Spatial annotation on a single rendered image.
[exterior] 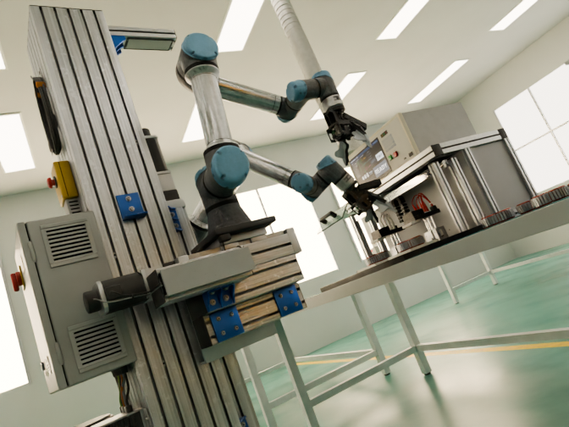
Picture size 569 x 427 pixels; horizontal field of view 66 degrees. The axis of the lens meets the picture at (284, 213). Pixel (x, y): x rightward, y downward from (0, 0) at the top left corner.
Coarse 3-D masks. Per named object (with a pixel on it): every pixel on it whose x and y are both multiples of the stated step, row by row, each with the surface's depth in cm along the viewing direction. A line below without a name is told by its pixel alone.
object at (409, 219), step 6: (414, 210) 179; (420, 210) 180; (432, 210) 182; (438, 210) 183; (402, 216) 183; (408, 216) 180; (414, 216) 178; (420, 216) 179; (426, 216) 180; (432, 216) 182; (408, 222) 181; (414, 222) 177; (426, 222) 186; (402, 228) 181; (432, 228) 183
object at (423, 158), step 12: (492, 132) 184; (504, 132) 187; (444, 144) 171; (456, 144) 174; (468, 144) 176; (480, 144) 179; (420, 156) 174; (432, 156) 169; (444, 156) 174; (408, 168) 181; (420, 168) 180; (384, 180) 196; (396, 180) 189; (408, 180) 224
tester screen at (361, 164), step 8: (376, 144) 199; (368, 152) 205; (376, 152) 200; (352, 160) 217; (360, 160) 212; (368, 160) 206; (352, 168) 218; (360, 168) 213; (368, 168) 207; (360, 176) 215
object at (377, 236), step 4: (384, 228) 201; (388, 228) 201; (396, 228) 203; (400, 228) 204; (404, 228) 205; (372, 232) 204; (376, 232) 201; (380, 232) 199; (384, 232) 200; (388, 232) 200; (392, 232) 201; (396, 232) 203; (372, 236) 204; (376, 236) 201; (380, 236) 199; (384, 236) 199; (392, 236) 207; (376, 240) 198; (380, 240) 198; (396, 240) 205; (400, 240) 203
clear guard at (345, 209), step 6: (384, 192) 199; (348, 204) 193; (336, 210) 198; (342, 210) 190; (348, 210) 209; (330, 216) 202; (336, 216) 194; (342, 216) 186; (330, 222) 197; (324, 228) 201
